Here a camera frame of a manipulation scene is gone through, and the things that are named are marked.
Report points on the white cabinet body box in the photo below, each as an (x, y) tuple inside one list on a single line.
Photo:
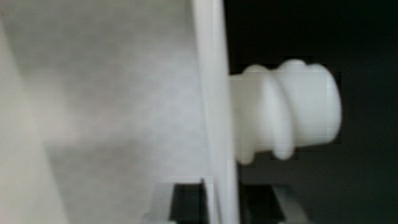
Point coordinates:
[(131, 119)]

